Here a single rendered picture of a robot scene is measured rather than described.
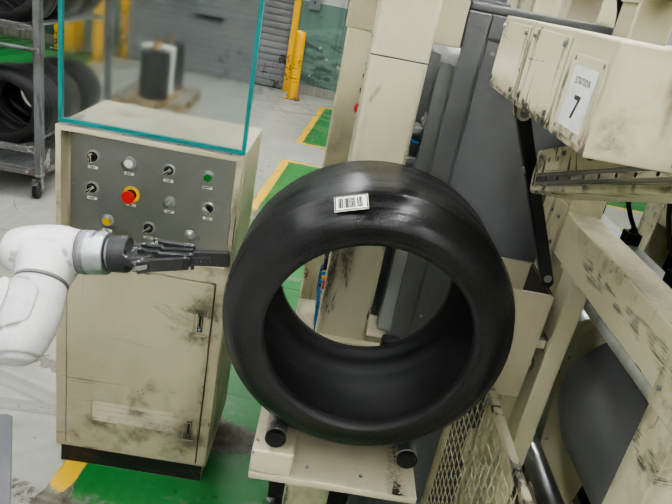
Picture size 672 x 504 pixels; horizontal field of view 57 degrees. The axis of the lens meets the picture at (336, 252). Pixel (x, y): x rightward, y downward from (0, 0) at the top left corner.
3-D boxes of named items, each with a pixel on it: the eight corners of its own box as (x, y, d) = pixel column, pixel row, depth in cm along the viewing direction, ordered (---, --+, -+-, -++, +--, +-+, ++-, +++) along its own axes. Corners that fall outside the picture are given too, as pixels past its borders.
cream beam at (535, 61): (484, 85, 134) (504, 14, 128) (597, 107, 135) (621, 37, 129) (575, 159, 78) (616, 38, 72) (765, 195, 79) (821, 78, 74)
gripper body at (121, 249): (100, 244, 119) (148, 246, 119) (116, 228, 127) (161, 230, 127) (105, 279, 122) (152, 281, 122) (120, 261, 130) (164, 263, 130)
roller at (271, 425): (301, 355, 162) (284, 357, 162) (298, 340, 160) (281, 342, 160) (287, 447, 130) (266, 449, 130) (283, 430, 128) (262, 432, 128)
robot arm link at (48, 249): (97, 244, 132) (80, 299, 125) (25, 241, 132) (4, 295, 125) (80, 215, 123) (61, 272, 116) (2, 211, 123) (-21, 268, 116)
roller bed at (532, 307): (451, 346, 177) (479, 252, 165) (501, 355, 177) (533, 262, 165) (462, 388, 159) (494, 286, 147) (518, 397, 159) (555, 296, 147)
